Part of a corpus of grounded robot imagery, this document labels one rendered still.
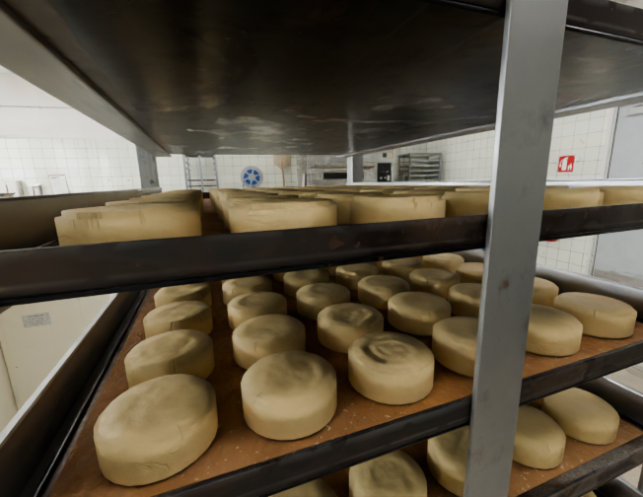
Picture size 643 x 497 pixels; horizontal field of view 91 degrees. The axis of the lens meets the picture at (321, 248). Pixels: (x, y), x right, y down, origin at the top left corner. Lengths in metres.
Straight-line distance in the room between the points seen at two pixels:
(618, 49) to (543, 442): 0.25
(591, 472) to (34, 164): 6.80
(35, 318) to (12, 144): 5.05
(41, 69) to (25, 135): 6.63
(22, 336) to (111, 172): 4.51
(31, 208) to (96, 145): 6.25
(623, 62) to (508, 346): 0.17
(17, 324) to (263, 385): 2.01
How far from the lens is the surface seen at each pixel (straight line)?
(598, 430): 0.35
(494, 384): 0.18
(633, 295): 0.38
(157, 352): 0.22
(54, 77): 0.23
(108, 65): 0.21
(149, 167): 0.71
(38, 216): 0.22
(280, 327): 0.23
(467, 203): 0.19
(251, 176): 5.91
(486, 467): 0.21
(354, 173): 0.78
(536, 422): 0.33
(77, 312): 2.04
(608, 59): 0.25
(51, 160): 6.69
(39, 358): 2.19
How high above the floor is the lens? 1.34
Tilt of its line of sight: 12 degrees down
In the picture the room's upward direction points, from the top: 1 degrees counter-clockwise
